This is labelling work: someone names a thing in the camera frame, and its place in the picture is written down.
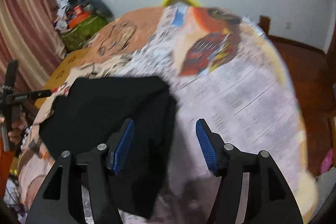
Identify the black small garment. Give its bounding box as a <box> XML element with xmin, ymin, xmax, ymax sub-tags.
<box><xmin>39</xmin><ymin>77</ymin><xmax>176</xmax><ymax>218</ymax></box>

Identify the person's left hand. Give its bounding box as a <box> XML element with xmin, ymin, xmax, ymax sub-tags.
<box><xmin>6</xmin><ymin>113</ymin><xmax>28</xmax><ymax>145</ymax></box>

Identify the pink cloth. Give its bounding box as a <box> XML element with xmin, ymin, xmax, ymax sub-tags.
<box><xmin>319</xmin><ymin>148</ymin><xmax>333</xmax><ymax>174</ymax></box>

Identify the striped pink curtain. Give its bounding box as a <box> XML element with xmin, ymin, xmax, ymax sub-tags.
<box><xmin>1</xmin><ymin>0</ymin><xmax>66</xmax><ymax>92</ymax></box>

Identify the green storage bin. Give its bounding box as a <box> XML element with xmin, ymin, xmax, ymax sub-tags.
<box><xmin>60</xmin><ymin>14</ymin><xmax>108</xmax><ymax>52</ymax></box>

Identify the orange box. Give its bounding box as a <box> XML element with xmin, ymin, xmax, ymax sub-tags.
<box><xmin>68</xmin><ymin>5</ymin><xmax>90</xmax><ymax>28</ymax></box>

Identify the newspaper print bed sheet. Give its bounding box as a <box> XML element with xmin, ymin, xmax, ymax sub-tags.
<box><xmin>19</xmin><ymin>6</ymin><xmax>318</xmax><ymax>223</ymax></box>

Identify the wooden bed post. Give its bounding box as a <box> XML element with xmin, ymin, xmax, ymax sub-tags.
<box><xmin>258</xmin><ymin>15</ymin><xmax>271</xmax><ymax>35</ymax></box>

